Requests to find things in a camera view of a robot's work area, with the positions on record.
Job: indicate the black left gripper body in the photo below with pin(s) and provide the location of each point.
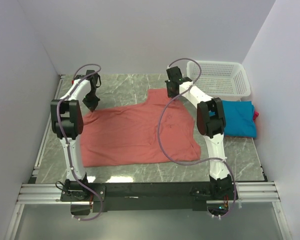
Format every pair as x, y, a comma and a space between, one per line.
91, 100

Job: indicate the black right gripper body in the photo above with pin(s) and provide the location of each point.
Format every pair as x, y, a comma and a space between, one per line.
170, 94

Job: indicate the salmon pink t-shirt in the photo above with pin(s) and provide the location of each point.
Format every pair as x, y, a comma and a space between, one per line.
139, 133

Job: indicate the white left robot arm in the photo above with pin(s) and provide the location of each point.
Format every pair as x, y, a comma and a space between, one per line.
67, 123

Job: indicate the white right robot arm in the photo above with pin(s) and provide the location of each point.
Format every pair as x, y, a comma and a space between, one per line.
211, 123

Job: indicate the white perforated plastic basket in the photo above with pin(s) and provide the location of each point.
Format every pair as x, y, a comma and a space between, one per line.
226, 80

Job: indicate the folded blue t-shirt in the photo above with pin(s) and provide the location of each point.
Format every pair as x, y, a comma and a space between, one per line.
239, 117

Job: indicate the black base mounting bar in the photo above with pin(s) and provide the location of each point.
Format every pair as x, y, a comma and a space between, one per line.
133, 196

